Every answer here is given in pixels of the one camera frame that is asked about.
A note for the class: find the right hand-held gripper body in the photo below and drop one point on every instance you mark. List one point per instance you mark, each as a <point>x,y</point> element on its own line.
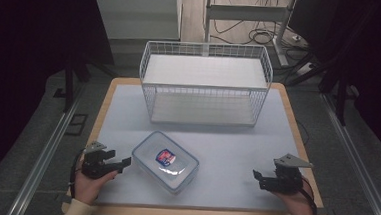
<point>286,180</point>

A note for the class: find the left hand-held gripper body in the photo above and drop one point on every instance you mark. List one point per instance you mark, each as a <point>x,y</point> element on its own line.
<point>94,166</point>

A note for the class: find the clear plastic lidded container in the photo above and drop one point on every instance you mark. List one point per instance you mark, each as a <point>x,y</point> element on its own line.
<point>165,162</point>

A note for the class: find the person's left hand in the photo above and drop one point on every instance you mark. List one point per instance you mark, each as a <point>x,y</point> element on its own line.
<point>88,188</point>

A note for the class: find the person's right hand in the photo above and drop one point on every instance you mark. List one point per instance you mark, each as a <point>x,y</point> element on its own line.
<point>297,204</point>

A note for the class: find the pale grey table mat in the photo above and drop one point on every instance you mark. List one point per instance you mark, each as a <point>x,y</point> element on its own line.
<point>228,163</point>

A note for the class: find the black floor plate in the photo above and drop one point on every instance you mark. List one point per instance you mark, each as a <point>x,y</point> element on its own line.
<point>76,124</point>

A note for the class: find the black tripod stand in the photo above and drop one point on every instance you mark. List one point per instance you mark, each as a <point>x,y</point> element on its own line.
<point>333,79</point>
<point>71,77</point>

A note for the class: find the white cabinet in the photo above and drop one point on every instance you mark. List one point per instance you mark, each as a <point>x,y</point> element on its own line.
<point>137,14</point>

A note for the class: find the white metal stand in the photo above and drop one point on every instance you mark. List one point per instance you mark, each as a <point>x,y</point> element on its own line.
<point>247,13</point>

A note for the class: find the aluminium floor rail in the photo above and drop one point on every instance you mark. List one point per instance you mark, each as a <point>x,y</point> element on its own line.
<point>43,158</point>
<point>358,164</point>

